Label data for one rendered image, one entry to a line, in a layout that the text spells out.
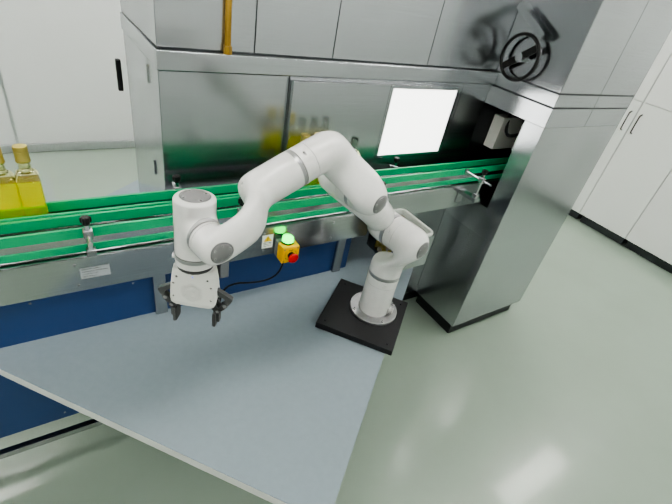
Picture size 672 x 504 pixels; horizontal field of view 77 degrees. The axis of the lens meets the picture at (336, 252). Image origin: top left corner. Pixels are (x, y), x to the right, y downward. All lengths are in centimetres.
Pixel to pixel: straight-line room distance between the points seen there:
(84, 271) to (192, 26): 82
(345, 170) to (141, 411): 88
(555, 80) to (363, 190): 139
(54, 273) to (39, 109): 331
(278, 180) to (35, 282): 82
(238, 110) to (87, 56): 301
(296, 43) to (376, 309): 102
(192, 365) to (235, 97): 94
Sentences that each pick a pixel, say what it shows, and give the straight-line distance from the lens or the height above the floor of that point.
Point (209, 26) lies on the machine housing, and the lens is 157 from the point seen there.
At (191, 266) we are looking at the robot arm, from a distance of 92.
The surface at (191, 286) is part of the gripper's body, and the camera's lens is 97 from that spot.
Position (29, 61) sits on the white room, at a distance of 456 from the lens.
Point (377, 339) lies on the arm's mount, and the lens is 159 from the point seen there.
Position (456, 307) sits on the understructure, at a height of 24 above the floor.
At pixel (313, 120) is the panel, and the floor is 134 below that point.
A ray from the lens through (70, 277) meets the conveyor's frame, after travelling 147.
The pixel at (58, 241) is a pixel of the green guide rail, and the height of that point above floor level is 110.
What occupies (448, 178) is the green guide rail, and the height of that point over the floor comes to 109.
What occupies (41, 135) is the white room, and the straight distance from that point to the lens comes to 475.
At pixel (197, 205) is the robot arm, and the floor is 145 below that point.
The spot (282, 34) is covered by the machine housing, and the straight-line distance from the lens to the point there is 166.
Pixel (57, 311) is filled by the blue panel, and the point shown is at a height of 85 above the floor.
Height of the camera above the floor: 188
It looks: 34 degrees down
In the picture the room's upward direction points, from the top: 12 degrees clockwise
